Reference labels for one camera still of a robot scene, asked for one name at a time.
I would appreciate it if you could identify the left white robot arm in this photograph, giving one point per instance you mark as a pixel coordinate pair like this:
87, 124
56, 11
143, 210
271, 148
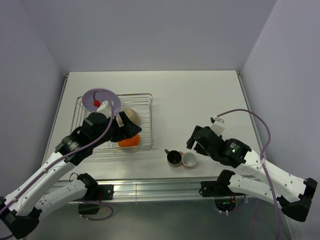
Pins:
22, 210

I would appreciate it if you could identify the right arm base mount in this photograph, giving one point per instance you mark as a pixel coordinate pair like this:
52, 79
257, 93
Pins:
225, 201

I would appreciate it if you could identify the orange bowl white inside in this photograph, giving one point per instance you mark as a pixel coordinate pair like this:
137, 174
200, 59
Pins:
130, 142

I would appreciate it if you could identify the aluminium rail frame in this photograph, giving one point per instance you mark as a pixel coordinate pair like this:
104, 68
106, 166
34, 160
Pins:
138, 191

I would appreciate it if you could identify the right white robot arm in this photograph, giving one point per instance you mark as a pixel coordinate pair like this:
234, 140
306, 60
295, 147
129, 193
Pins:
251, 175

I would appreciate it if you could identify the purple plate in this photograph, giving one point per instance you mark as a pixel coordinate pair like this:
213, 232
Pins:
94, 98

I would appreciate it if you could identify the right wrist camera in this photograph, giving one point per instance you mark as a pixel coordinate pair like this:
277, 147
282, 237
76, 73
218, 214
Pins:
217, 125

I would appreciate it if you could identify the black mug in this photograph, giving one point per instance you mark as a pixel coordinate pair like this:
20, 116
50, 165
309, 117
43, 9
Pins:
174, 157

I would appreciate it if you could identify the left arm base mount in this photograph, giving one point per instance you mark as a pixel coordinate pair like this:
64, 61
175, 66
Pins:
90, 203

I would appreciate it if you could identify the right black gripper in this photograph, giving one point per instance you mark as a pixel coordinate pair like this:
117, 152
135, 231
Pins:
199, 149

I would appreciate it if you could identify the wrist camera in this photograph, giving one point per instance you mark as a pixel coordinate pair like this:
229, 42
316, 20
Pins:
102, 107
217, 125

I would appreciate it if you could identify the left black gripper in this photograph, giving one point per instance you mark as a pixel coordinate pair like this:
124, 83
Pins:
129, 128

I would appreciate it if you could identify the wire dish rack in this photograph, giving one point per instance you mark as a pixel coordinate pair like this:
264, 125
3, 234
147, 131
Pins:
142, 104

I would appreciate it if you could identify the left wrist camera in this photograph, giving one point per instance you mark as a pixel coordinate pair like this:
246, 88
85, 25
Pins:
102, 107

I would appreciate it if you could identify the pink mug white inside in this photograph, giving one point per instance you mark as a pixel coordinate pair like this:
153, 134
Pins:
188, 160

